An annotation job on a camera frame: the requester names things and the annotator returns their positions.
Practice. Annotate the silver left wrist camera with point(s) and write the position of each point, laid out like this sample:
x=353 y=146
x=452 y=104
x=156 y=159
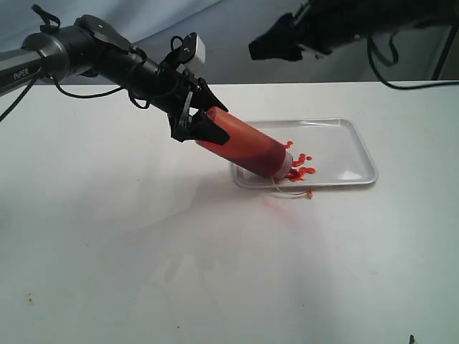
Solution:
x=191 y=51

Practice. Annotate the black tripod stand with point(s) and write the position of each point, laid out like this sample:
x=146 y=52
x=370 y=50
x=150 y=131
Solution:
x=444 y=53

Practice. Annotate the red sauce drops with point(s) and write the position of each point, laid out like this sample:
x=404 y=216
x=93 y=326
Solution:
x=299 y=169

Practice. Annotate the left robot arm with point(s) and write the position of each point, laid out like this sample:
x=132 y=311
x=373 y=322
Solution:
x=92 y=47

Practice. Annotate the red sauce squeeze bottle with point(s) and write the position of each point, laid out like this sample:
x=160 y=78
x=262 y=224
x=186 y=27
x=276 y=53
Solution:
x=250 y=148

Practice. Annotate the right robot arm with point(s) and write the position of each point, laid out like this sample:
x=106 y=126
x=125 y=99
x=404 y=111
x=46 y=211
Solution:
x=393 y=16

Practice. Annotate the white rectangular plastic tray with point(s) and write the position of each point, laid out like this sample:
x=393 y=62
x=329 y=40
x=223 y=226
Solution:
x=333 y=148

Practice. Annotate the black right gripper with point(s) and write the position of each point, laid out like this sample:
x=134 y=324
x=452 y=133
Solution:
x=318 y=27

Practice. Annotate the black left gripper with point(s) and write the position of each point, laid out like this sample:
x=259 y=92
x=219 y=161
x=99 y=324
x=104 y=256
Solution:
x=174 y=93

